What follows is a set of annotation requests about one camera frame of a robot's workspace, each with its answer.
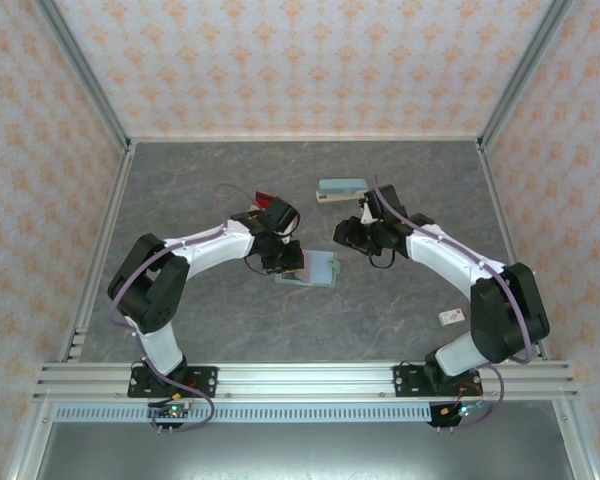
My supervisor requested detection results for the aluminium frame post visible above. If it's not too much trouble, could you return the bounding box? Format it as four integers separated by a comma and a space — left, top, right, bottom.
478, 0, 577, 151
32, 0, 133, 151

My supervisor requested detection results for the slotted grey cable duct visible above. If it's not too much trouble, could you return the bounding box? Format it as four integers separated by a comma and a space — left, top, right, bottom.
53, 404, 434, 425

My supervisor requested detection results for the aluminium table side rail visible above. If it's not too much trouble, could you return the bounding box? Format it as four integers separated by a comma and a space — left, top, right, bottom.
476, 141, 552, 362
59, 141, 137, 362

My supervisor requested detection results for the teal and cream stapler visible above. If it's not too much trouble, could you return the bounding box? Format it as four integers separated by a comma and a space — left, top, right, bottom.
315, 178, 370, 205

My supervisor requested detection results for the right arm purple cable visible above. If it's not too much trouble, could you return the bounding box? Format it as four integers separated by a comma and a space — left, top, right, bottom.
372, 174, 537, 431

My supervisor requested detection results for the green card holder wallet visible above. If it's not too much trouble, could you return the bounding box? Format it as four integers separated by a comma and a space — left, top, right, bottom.
273, 249, 342, 290

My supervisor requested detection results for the short aluminium frame leg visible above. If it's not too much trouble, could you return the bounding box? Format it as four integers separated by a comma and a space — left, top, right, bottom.
4, 399, 56, 480
549, 399, 599, 480

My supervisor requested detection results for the aluminium table end rail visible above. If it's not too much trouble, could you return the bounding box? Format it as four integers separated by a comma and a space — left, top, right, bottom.
127, 133, 484, 145

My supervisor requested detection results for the wide aluminium mounting rail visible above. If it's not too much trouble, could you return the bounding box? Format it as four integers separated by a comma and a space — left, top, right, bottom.
32, 359, 580, 401

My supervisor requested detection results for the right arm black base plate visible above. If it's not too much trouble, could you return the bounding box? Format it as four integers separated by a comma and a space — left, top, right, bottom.
392, 363, 483, 400

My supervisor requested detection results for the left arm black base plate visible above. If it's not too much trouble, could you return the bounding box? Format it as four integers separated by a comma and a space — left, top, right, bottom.
126, 366, 220, 400

